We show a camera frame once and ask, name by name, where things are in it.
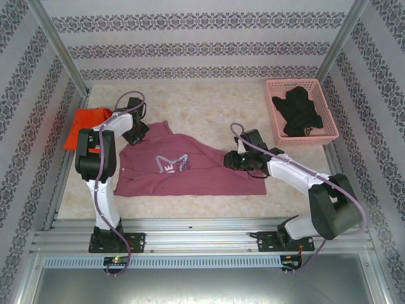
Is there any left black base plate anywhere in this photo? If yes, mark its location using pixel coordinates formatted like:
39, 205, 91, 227
88, 232, 146, 254

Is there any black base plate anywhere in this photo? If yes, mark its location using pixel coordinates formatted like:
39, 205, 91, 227
258, 231, 316, 253
88, 232, 146, 254

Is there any maroon printed t-shirt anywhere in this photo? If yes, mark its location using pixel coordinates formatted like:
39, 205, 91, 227
113, 122, 267, 198

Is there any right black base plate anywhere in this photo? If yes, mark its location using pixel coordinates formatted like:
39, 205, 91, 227
258, 231, 316, 253

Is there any slotted grey cable duct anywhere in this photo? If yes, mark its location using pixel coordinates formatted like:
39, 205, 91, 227
42, 255, 282, 269

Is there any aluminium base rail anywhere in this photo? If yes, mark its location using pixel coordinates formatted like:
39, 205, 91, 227
30, 217, 373, 255

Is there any grey sheet metal tray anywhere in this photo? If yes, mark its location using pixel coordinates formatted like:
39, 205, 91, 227
28, 253, 390, 304

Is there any pink plastic basket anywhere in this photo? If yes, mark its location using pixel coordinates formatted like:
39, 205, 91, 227
265, 78, 340, 147

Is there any aluminium frame post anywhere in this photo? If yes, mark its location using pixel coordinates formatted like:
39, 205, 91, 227
317, 0, 370, 88
30, 0, 89, 98

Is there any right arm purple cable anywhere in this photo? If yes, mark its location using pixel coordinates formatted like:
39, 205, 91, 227
230, 122, 368, 276

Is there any black t-shirt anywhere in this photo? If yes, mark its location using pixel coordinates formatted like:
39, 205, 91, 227
272, 87, 324, 137

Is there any orange t-shirt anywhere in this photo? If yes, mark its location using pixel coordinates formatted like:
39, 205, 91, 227
63, 108, 113, 151

